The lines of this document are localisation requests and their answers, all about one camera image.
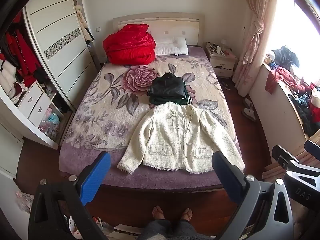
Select white nightstand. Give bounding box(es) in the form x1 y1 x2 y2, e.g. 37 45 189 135
205 42 237 78

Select person's foot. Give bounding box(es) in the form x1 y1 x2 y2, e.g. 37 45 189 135
152 205 166 222
180 208 193 222

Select pink floral bag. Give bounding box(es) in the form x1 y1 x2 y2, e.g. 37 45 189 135
15 191 35 213

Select person's right foot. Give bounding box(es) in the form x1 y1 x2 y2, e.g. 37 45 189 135
180 208 193 222

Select black leather jacket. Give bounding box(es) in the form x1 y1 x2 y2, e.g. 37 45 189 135
147 72 187 99

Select red quilt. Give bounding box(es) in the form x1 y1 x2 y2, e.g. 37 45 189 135
103 24 156 65

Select dark navy garment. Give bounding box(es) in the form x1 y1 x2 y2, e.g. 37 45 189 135
271 45 300 68

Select pile of mixed dark clothes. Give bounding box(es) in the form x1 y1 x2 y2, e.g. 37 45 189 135
289 82 320 137

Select white fur garment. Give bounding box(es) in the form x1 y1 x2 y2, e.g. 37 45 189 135
0 60 17 98

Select person's left foot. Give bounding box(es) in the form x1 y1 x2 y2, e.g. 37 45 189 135
152 205 166 222

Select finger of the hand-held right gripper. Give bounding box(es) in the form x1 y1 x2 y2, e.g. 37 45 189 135
304 140 320 161
272 144 320 180

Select person's grey pants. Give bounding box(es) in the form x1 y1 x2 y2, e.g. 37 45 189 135
144 219 213 240

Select red knitted garment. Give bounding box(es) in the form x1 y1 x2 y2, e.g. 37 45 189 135
265 67 313 96

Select cream tweed jacket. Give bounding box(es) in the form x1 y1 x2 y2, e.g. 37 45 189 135
117 101 245 174

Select pink patterned curtain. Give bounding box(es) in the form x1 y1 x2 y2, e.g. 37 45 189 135
234 0 279 98

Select red hanging coats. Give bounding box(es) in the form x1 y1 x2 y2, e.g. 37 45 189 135
5 29 42 87

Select white sliding wardrobe door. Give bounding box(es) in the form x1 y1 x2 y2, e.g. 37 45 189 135
24 0 97 111

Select white wardrobe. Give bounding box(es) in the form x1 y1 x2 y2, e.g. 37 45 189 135
0 0 98 150

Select white hanging plush robe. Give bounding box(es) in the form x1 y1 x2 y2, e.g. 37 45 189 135
74 4 95 42

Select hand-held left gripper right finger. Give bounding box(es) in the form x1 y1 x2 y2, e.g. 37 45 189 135
211 151 294 240

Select bed with beige headboard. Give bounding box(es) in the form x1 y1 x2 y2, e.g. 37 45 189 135
59 12 247 193

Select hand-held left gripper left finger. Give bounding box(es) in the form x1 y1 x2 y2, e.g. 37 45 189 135
28 152 111 240

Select dark green striped-cuff garment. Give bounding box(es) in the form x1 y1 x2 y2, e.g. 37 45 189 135
149 80 194 106

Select white pillow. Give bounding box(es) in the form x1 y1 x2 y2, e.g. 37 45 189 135
154 37 189 55

